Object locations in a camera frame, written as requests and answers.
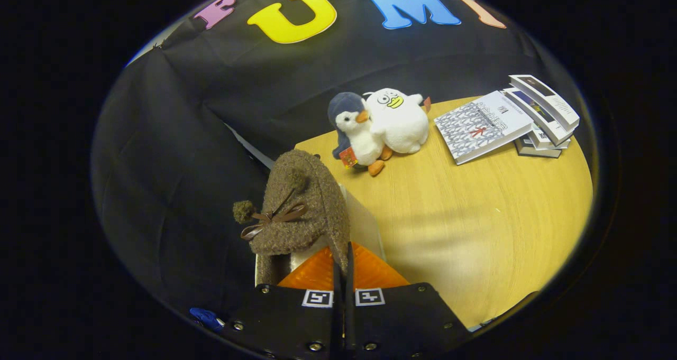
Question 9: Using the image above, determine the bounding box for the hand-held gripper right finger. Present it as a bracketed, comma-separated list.
[345, 241, 471, 360]

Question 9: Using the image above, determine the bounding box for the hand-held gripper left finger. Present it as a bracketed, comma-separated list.
[219, 245, 344, 360]

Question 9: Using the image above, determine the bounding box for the cream fabric storage box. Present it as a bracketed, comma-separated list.
[255, 183, 387, 287]

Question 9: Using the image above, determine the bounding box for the brown fuzzy shoe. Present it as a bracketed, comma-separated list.
[233, 149, 351, 287]

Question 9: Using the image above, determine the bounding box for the blue object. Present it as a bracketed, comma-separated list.
[189, 307, 225, 333]

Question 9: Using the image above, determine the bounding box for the navy white penguin plush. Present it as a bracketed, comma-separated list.
[328, 91, 394, 177]

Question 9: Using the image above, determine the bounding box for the white duck plush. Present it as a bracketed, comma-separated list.
[362, 88, 432, 155]

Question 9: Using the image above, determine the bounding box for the grey patterned book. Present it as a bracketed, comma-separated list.
[434, 90, 534, 165]

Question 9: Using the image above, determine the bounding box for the black backdrop cloth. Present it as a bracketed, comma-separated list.
[90, 0, 588, 318]

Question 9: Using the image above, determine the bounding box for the dark grey book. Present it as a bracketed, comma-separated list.
[515, 135, 562, 159]

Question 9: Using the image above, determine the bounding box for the thin white book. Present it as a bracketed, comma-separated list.
[529, 125, 572, 150]

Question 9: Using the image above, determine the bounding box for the white book blue cover picture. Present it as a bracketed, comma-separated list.
[502, 87, 574, 145]

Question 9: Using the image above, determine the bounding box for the white book dark cover picture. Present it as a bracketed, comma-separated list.
[509, 75, 580, 131]

